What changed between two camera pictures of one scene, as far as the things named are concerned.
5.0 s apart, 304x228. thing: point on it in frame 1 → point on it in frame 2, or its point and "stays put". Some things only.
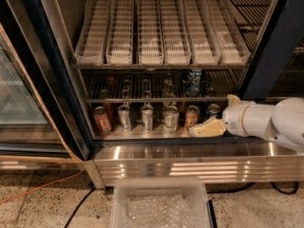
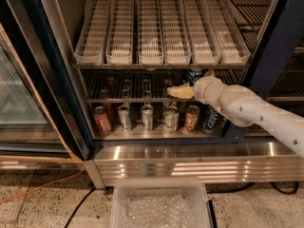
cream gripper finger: [232, 99] → [210, 73]
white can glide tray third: [150, 33] stays put
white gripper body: [233, 119] → [202, 90]
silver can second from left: [123, 111] stays put
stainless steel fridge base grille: [216, 162] stays put
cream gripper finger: [208, 128] → [185, 91]
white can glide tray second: [119, 50] stays put
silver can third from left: [147, 116] stays put
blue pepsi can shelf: [193, 83] stays put
